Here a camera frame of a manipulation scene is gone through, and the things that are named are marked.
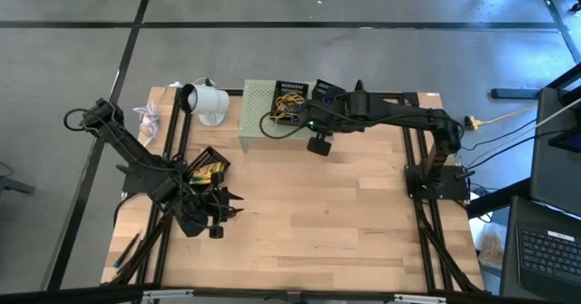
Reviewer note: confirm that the beige crumpled bag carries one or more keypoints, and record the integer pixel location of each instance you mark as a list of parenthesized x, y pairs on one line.
[(491, 249)]

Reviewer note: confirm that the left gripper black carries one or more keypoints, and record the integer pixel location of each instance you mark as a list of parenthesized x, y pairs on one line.
[(199, 208)]

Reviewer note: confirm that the white desk spotlight lamp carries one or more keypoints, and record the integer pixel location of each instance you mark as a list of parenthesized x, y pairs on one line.
[(209, 101)]

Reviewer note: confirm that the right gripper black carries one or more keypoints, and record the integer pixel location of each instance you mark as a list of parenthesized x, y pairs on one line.
[(340, 111)]

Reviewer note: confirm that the yellow rubber band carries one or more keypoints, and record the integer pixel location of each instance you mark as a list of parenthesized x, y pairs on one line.
[(286, 100)]

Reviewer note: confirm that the grey chair base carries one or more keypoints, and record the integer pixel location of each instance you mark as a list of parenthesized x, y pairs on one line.
[(16, 187)]

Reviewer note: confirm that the dark grey computer case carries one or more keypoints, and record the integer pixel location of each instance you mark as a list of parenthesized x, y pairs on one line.
[(554, 181)]

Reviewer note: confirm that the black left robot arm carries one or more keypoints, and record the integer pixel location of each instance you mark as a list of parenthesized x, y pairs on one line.
[(131, 154)]

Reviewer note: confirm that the dark pencil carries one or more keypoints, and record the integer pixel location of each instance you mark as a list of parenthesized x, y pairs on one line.
[(127, 249)]

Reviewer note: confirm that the green perforated metal shelf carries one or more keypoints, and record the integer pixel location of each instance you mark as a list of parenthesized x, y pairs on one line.
[(254, 113)]

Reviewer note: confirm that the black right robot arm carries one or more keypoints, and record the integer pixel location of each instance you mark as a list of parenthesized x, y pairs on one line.
[(408, 113)]

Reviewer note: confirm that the black aluminium table frame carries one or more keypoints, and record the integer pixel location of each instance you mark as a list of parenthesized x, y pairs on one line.
[(235, 92)]

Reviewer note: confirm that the black mesh basket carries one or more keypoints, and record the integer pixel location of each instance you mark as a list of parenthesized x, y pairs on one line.
[(323, 86), (290, 86), (204, 155)]

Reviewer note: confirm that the black laptop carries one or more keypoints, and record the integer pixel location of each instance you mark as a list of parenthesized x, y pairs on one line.
[(544, 254)]

